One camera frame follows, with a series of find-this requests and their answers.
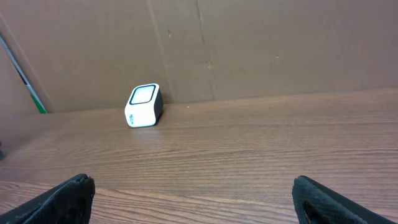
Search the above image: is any white barcode scanner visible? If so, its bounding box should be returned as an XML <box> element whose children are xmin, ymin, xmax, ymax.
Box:
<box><xmin>124</xmin><ymin>83</ymin><xmax>164</xmax><ymax>128</ymax></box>

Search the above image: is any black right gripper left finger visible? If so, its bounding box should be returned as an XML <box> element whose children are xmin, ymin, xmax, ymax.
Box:
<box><xmin>1</xmin><ymin>174</ymin><xmax>95</xmax><ymax>224</ymax></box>

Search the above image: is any white green striped pole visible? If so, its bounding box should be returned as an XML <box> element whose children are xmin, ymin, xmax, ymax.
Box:
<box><xmin>1</xmin><ymin>36</ymin><xmax>47</xmax><ymax>114</ymax></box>

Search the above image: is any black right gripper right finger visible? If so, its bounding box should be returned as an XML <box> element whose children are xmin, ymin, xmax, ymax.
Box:
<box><xmin>292</xmin><ymin>175</ymin><xmax>395</xmax><ymax>224</ymax></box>

